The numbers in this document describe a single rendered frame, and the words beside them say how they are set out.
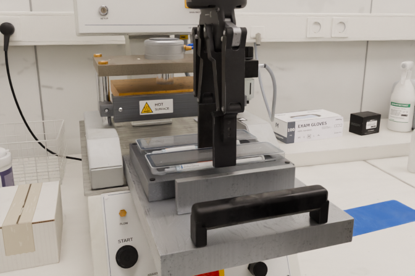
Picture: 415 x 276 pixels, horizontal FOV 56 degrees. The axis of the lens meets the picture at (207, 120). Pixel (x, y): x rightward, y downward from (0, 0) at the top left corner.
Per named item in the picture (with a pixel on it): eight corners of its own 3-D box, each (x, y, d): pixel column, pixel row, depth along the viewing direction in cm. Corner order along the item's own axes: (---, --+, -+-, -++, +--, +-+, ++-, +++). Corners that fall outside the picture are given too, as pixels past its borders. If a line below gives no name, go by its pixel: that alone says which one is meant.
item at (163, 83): (111, 97, 85) (108, 54, 82) (206, 92, 92) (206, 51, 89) (120, 115, 69) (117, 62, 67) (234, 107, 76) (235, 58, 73)
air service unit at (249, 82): (209, 104, 100) (209, 46, 96) (260, 100, 105) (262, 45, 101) (216, 108, 95) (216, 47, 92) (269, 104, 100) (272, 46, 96)
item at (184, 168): (152, 185, 47) (152, 168, 47) (144, 170, 53) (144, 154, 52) (286, 167, 53) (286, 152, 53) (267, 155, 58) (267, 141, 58)
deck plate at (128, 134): (79, 123, 101) (78, 120, 101) (205, 113, 112) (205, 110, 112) (84, 196, 59) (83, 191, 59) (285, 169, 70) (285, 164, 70)
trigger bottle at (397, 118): (390, 125, 148) (398, 59, 142) (414, 129, 143) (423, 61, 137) (383, 129, 142) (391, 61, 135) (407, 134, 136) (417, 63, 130)
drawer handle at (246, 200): (189, 238, 39) (189, 201, 38) (317, 214, 44) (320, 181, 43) (196, 248, 37) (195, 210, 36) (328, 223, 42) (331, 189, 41)
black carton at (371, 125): (348, 131, 140) (349, 113, 138) (365, 128, 143) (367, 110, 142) (361, 136, 134) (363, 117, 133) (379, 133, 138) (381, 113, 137)
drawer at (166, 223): (123, 176, 64) (120, 131, 62) (245, 161, 71) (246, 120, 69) (161, 290, 37) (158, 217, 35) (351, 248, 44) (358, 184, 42)
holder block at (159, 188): (129, 157, 62) (129, 142, 61) (244, 145, 68) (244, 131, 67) (148, 202, 47) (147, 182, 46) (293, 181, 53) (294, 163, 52)
